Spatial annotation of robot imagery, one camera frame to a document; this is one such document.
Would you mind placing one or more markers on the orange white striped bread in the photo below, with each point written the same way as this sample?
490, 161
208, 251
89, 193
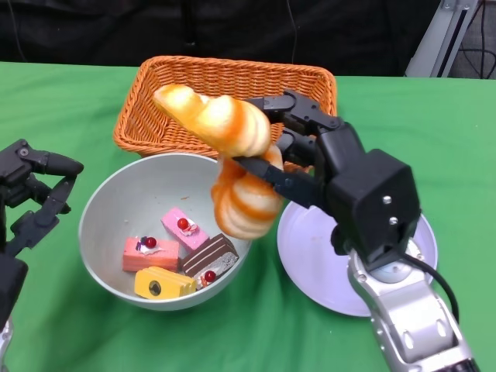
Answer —
244, 209

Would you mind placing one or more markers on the green tablecloth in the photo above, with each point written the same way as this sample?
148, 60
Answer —
232, 341

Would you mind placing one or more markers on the lilac round plate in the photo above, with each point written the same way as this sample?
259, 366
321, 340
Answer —
306, 255

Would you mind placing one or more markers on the salmon cake slice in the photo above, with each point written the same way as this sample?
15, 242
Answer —
151, 257

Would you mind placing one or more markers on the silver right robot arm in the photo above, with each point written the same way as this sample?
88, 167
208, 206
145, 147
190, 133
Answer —
407, 310

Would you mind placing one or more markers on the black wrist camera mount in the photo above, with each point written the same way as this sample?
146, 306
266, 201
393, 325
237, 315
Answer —
372, 205

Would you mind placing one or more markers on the pink cake slice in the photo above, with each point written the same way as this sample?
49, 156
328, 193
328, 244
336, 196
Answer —
186, 230

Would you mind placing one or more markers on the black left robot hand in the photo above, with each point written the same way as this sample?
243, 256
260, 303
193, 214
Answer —
11, 279

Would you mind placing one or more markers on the grey metal stand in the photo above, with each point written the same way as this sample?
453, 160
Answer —
438, 46

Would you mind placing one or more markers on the orange wicker basket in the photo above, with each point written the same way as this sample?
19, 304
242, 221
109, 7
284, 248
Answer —
217, 77

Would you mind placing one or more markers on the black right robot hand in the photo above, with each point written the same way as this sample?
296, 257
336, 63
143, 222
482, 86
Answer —
333, 147

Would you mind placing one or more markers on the black backdrop curtain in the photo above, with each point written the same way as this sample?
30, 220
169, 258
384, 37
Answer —
116, 31

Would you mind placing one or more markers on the chocolate layered cake slice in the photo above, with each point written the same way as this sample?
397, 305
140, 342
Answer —
209, 255

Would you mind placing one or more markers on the pale grey bowl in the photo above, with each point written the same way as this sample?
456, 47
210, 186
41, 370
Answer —
116, 201

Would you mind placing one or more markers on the yellow cake slice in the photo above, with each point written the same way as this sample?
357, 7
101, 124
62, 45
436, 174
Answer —
166, 284

